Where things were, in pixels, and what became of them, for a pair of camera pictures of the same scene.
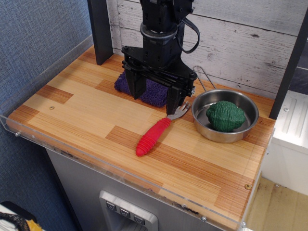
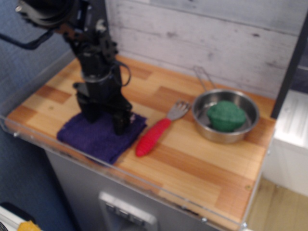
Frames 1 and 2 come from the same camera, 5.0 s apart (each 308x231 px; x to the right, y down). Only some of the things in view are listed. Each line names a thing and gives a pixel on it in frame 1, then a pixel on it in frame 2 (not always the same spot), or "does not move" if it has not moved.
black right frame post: x=290 y=71 does not move
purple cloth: x=153 y=92 to x=99 y=139
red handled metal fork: x=152 y=135 does not move
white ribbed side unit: x=286 y=162 does not move
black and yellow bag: x=13 y=218 does not move
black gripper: x=162 y=58 to x=103 y=78
